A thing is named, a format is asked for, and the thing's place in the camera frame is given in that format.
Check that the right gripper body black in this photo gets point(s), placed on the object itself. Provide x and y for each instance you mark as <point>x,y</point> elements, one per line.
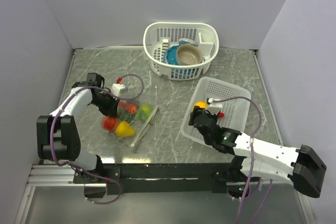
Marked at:
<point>197,110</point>

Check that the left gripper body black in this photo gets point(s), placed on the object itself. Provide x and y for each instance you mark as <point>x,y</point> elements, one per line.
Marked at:
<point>105,103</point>

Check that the fake red chili pepper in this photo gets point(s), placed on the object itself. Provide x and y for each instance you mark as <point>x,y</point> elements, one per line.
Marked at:
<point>221,115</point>

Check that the clear zip top bag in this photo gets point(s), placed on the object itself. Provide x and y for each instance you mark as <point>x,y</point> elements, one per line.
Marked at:
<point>140,127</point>

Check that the fake yellow lemon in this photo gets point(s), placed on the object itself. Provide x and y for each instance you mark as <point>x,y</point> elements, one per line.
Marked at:
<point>200,106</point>

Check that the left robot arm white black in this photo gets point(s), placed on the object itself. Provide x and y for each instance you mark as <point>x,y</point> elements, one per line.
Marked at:
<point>57,135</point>

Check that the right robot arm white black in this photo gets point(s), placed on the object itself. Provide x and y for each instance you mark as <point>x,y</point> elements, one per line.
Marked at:
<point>300,167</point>

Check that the fake orange carrot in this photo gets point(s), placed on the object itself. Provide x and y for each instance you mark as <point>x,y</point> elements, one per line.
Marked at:
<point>130,108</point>

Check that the fake yellow pear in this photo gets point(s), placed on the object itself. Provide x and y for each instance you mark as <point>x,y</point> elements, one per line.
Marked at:
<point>124,129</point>

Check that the fake green apple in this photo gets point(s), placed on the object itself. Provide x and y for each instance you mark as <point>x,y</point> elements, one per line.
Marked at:
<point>143,112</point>

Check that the beige bowl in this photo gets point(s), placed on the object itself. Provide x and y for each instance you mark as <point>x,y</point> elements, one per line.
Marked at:
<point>187,55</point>

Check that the blue plate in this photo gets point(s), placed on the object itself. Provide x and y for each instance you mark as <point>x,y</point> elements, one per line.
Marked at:
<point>170,56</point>

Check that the white dish rack basket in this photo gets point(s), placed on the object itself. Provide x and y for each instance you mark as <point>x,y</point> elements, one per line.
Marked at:
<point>159,37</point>

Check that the blue patterned white bowl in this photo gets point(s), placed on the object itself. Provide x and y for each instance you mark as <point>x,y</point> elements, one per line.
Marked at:
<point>187,41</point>

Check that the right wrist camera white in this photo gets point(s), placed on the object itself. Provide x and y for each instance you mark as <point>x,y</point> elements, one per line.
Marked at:
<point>214,106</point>

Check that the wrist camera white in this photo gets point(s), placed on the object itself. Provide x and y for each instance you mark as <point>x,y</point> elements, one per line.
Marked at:
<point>214,106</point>
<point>118,89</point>

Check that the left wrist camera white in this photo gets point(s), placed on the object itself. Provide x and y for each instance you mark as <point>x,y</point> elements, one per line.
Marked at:
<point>118,89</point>

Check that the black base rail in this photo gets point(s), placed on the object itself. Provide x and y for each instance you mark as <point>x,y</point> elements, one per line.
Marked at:
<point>164,178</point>

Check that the aluminium frame rail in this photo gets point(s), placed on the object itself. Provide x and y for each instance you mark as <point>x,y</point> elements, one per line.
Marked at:
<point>46,193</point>

